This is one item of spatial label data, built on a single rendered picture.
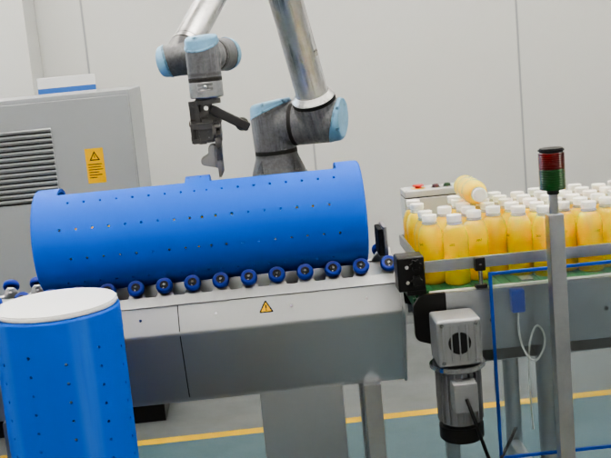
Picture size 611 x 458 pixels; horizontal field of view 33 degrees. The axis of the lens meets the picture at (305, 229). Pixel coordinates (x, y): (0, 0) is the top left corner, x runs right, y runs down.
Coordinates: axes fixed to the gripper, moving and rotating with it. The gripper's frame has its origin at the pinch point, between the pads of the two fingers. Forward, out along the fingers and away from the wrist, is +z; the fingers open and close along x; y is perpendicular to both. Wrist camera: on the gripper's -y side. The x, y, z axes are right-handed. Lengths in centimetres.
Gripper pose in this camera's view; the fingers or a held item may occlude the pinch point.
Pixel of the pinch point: (223, 172)
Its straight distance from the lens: 282.7
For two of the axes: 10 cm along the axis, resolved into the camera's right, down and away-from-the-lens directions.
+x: 0.5, 1.7, -9.8
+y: -9.9, 1.0, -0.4
